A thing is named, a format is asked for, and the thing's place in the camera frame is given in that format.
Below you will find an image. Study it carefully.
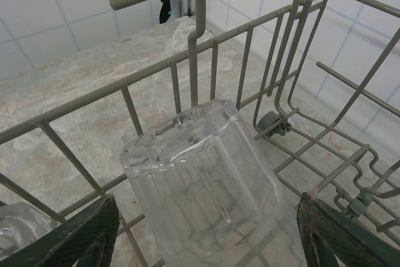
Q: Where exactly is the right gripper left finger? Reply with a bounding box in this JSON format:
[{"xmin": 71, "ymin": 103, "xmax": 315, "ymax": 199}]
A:
[{"xmin": 0, "ymin": 193, "xmax": 121, "ymax": 267}]

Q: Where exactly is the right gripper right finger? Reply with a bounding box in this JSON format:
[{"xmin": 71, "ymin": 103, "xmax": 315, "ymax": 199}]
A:
[{"xmin": 296, "ymin": 192, "xmax": 400, "ymax": 267}]

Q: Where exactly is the clear faceted glass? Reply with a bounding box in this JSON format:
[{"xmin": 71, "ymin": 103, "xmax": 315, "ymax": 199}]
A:
[
  {"xmin": 0, "ymin": 201, "xmax": 59, "ymax": 260},
  {"xmin": 119, "ymin": 98, "xmax": 306, "ymax": 267}
]

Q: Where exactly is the grey wire dish rack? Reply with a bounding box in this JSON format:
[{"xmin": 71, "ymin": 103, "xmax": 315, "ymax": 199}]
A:
[{"xmin": 0, "ymin": 0, "xmax": 400, "ymax": 267}]

